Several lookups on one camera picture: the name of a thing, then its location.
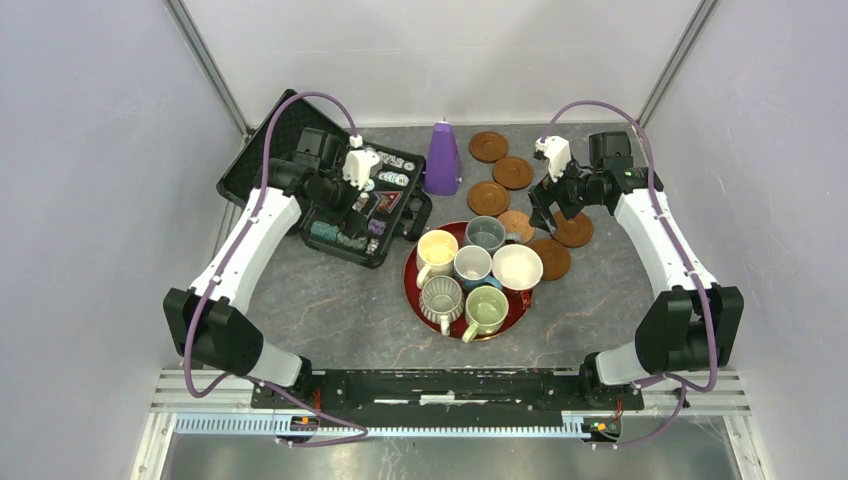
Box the brown wooden coaster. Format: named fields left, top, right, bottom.
left=467, top=181, right=510, bottom=217
left=552, top=213, right=594, bottom=248
left=529, top=238, right=571, bottom=281
left=469, top=131, right=509, bottom=163
left=492, top=156, right=534, bottom=191

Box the grey green mug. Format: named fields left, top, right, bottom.
left=463, top=216, right=523, bottom=254

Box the purple metronome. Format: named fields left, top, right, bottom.
left=424, top=120, right=461, bottom=197

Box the grey ribbed mug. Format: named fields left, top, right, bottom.
left=419, top=276, right=464, bottom=336

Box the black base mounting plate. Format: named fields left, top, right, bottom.
left=288, top=368, right=644, bottom=428

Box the blue mug white inside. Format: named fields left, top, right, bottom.
left=453, top=245, right=503, bottom=292

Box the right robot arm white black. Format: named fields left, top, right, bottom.
left=529, top=131, right=744, bottom=408

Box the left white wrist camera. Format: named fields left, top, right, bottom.
left=342, top=135, right=382, bottom=191

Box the woven rattan coaster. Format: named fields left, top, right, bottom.
left=497, top=210, right=536, bottom=244

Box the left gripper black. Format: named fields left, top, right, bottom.
left=310, top=164, right=382, bottom=240

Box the light green mug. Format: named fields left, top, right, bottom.
left=461, top=285, right=509, bottom=343

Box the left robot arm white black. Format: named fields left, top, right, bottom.
left=163, top=135, right=381, bottom=408

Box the black poker chip case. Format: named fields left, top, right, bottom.
left=216, top=89, right=433, bottom=270

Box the cream yellow mug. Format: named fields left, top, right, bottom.
left=416, top=229, right=459, bottom=289

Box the white bowl cup red outside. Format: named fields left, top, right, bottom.
left=492, top=244, right=544, bottom=291

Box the aluminium rail frame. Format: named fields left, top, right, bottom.
left=129, top=368, right=776, bottom=480

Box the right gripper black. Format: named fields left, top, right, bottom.
left=528, top=152, right=604, bottom=233

